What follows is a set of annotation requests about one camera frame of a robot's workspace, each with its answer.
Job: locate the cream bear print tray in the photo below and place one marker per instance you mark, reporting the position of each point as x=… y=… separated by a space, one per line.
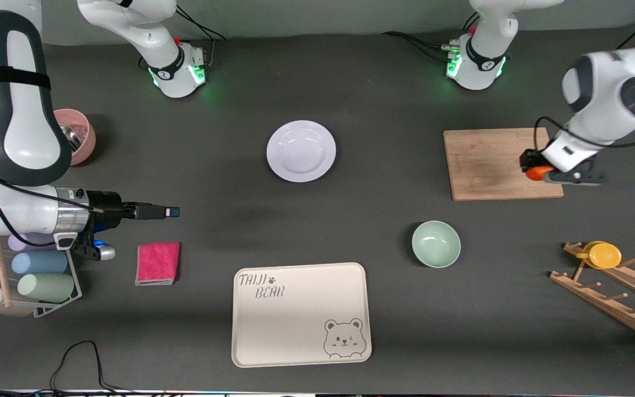
x=295 y=325

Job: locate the orange fruit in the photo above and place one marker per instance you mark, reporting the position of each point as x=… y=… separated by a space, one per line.
x=537 y=173

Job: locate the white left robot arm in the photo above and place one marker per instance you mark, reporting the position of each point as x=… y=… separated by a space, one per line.
x=604 y=99

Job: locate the white round plate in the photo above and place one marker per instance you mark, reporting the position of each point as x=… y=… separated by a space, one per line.
x=301 y=151

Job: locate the wooden cutting board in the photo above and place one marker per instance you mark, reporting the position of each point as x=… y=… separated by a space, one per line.
x=477 y=165

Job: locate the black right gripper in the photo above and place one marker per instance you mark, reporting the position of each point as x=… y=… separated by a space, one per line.
x=105 y=208

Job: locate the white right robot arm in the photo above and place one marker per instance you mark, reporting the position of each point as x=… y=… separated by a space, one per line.
x=20 y=138

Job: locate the pink bowl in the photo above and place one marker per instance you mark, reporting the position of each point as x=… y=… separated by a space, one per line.
x=87 y=138

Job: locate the purple cup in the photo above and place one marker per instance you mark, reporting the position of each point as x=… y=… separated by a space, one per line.
x=31 y=242

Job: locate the green cup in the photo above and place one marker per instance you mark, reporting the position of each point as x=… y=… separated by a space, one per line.
x=47 y=288

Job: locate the folded pink cloth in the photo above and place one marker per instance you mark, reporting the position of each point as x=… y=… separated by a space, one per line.
x=157 y=263

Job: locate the yellow mug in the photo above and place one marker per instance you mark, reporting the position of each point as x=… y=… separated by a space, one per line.
x=604 y=255

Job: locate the pale green bowl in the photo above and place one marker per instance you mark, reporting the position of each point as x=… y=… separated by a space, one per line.
x=436 y=244

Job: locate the wooden mug rack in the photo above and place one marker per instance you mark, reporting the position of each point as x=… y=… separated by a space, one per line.
x=615 y=306

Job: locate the metal scoop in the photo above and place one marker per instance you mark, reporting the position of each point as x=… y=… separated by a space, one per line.
x=72 y=138

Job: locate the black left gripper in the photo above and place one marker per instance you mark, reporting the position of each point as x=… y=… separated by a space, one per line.
x=528 y=160

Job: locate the wooden dowel rod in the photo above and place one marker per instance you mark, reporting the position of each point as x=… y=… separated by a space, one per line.
x=1 y=270

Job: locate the blue cup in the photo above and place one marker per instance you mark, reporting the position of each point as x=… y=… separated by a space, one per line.
x=39 y=262

